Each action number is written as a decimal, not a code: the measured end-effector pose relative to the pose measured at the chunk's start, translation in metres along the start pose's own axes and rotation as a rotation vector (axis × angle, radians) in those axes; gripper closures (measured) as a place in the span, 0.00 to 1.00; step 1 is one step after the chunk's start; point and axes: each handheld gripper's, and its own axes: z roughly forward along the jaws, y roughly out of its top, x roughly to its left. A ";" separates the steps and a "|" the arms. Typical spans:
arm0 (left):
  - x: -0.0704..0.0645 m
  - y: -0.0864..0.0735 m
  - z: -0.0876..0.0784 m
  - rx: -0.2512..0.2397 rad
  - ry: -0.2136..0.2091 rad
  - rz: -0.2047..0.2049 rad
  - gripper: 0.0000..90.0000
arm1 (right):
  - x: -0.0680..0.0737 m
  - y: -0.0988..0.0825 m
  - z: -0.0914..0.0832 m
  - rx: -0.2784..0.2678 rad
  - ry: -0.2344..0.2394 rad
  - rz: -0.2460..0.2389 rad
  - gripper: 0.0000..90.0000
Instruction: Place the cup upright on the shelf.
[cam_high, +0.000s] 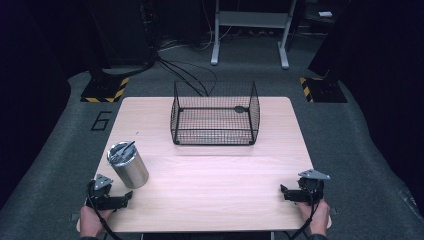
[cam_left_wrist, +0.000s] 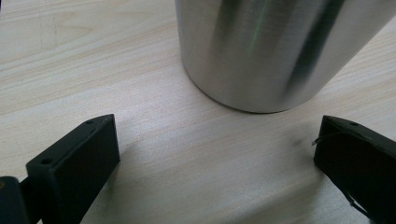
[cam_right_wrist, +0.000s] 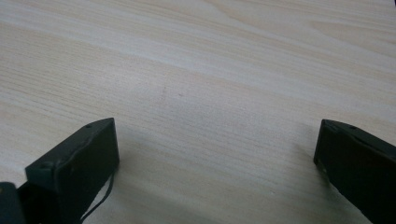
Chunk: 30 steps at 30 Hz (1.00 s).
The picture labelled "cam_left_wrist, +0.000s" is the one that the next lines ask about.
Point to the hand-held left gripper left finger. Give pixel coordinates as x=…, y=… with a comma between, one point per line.
x=74, y=165

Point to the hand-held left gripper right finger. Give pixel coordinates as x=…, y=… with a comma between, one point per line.
x=361, y=161

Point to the stainless steel cup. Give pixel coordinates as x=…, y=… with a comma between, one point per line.
x=264, y=53

